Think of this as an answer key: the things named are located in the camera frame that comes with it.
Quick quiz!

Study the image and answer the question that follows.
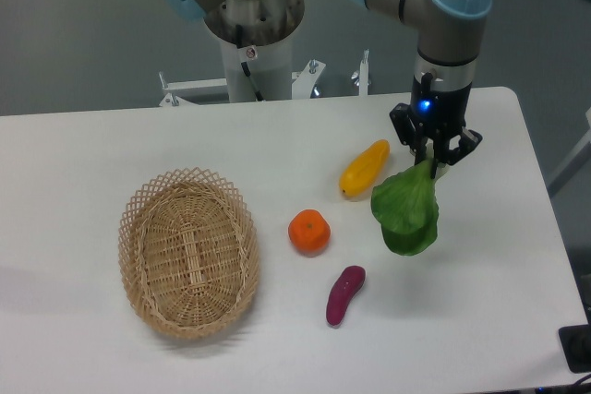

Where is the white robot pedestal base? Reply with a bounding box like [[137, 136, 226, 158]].
[[158, 0, 371, 108]]

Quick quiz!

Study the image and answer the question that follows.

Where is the green leafy vegetable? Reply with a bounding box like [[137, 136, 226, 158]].
[[370, 160, 439, 256]]

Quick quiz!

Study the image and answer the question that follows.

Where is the black cable on pedestal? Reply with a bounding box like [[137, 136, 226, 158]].
[[235, 24, 266, 102]]

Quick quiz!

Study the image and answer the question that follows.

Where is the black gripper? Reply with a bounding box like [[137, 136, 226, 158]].
[[389, 79, 483, 177]]

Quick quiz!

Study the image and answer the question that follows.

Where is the purple sweet potato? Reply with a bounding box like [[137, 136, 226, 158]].
[[325, 265, 366, 327]]

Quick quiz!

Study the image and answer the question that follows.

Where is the orange tangerine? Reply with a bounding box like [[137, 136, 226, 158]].
[[288, 209, 332, 256]]

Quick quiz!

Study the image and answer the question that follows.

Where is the black device at table edge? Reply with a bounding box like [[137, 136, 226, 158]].
[[558, 324, 590, 374]]

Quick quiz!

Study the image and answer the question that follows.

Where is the woven wicker basket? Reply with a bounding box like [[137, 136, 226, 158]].
[[118, 168, 259, 340]]

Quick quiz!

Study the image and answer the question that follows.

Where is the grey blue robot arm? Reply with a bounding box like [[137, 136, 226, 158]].
[[165, 0, 492, 169]]

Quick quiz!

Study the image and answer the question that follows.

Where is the yellow papaya fruit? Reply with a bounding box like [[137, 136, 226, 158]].
[[339, 139, 391, 197]]

